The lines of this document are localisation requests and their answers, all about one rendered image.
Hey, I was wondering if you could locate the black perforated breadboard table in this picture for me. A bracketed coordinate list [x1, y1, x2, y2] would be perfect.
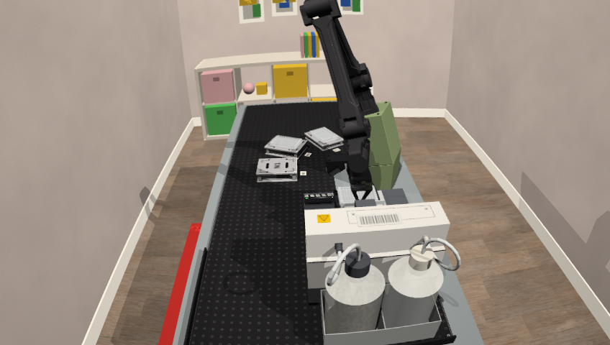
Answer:
[188, 101, 349, 345]

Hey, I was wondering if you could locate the grey two-compartment bottle holder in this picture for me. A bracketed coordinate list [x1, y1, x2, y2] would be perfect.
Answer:
[321, 290, 442, 345]

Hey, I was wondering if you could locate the grey curved hose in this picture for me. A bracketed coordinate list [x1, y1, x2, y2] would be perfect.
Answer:
[421, 238, 461, 271]

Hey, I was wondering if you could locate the white plastic bottle with black cap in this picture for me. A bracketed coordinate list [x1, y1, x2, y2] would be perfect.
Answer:
[324, 251, 386, 334]

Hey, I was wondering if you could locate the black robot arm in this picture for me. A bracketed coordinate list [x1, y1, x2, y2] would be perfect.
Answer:
[299, 0, 379, 177]

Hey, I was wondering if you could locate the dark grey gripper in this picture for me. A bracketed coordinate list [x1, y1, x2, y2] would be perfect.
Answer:
[349, 168, 373, 200]

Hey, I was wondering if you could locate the white plastic bottle with beige cap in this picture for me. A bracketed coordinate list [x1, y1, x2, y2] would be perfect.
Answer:
[381, 245, 444, 328]

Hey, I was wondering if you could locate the white flexible hose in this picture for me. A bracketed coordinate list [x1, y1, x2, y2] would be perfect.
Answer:
[327, 244, 361, 286]

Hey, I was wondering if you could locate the white well plate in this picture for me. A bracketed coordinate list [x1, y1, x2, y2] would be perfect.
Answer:
[337, 185, 378, 204]
[309, 127, 339, 143]
[270, 135, 303, 149]

